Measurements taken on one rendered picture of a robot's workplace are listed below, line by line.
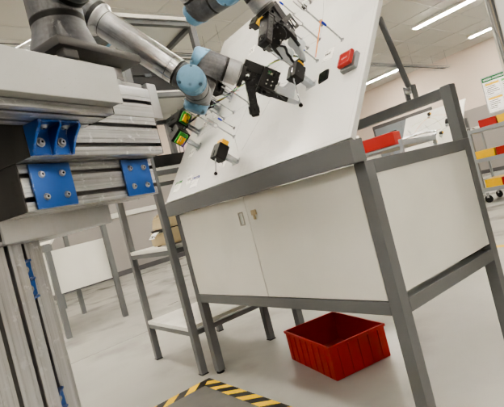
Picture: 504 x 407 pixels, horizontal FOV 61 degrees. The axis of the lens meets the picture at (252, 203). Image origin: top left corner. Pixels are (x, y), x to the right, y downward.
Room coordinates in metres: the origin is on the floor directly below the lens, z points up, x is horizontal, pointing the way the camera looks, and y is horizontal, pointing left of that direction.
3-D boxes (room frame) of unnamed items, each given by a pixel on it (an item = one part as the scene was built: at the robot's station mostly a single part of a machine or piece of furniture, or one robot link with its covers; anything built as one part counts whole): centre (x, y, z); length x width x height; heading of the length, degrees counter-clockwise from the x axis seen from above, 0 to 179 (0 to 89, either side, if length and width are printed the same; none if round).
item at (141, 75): (2.40, 0.41, 1.56); 0.30 x 0.23 x 0.19; 129
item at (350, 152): (1.64, 0.04, 0.83); 1.18 x 0.05 x 0.06; 37
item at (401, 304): (1.83, -0.21, 0.40); 1.18 x 0.60 x 0.80; 37
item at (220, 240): (1.88, 0.19, 0.60); 0.55 x 0.02 x 0.39; 37
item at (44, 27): (0.96, 0.32, 1.21); 0.15 x 0.15 x 0.10
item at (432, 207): (1.83, -0.22, 0.60); 1.17 x 0.58 x 0.40; 37
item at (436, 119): (8.02, -3.55, 0.83); 1.18 x 0.72 x 1.65; 41
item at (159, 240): (2.39, 0.41, 0.76); 0.30 x 0.21 x 0.20; 130
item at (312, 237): (1.43, -0.14, 0.60); 0.55 x 0.03 x 0.39; 37
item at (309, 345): (1.93, -0.20, 0.07); 0.39 x 0.29 x 0.14; 24
